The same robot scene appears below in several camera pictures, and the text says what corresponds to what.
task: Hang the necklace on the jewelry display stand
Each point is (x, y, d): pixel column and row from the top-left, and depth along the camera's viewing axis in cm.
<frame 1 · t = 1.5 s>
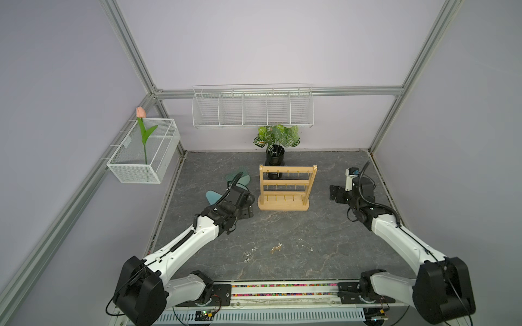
left hand: (240, 206, 83), fingers open
right hand: (341, 185, 87), fingers open
wooden jewelry display stand: (285, 188, 107), on the table
potted green plant: (275, 138, 96), point 25 cm above the table
teal small shovel: (208, 194, 102), point 3 cm above the table
gold chain necklace: (276, 248, 87), on the table
thin silver chain necklace: (305, 244, 88), on the table

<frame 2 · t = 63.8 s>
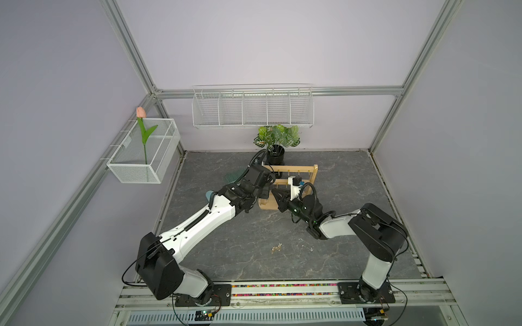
left hand: (261, 184, 79), fingers closed
right hand: (272, 189, 84), fingers closed
the named things where they were.

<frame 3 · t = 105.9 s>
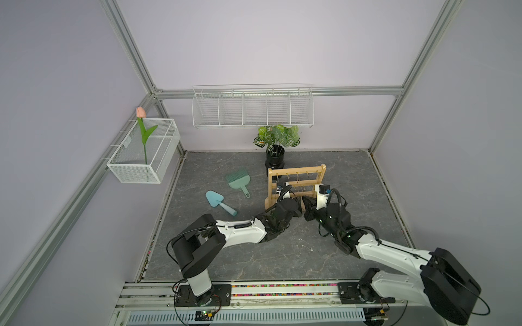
left hand: (299, 199, 84), fingers open
right hand: (302, 196, 81), fingers closed
wooden jewelry display stand: (301, 180, 88), point 18 cm above the table
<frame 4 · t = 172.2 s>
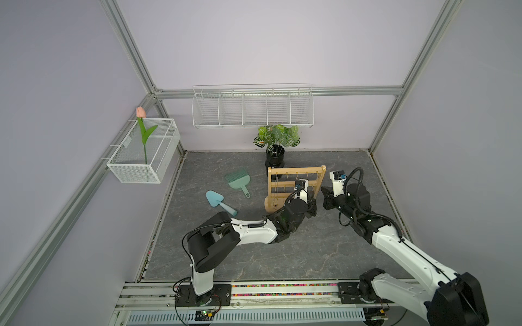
left hand: (316, 194, 81), fingers closed
right hand: (322, 186, 82), fingers closed
